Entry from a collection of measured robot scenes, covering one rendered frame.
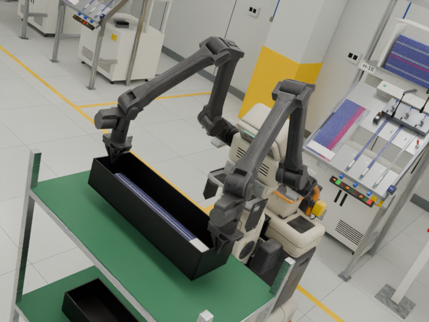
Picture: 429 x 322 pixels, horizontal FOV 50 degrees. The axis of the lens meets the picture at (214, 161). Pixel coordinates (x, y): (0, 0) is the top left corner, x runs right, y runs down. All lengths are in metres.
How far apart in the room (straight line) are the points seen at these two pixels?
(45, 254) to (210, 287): 1.57
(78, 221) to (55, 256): 1.27
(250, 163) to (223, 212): 0.17
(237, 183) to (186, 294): 0.41
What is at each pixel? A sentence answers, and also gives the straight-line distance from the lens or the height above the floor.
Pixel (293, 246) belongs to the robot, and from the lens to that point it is 2.28.
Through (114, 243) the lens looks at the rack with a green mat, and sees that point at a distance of 1.63.
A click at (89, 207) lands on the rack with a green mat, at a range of 1.77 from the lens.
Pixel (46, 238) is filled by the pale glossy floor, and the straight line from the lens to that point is 3.07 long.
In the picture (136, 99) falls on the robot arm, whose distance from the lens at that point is 1.63.
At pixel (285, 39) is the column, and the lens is 5.18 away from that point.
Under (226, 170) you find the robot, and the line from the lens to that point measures 2.03.
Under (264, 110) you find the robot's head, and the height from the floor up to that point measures 1.38.
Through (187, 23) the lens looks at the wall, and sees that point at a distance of 6.79.
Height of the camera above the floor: 2.00
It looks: 27 degrees down
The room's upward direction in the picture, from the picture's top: 19 degrees clockwise
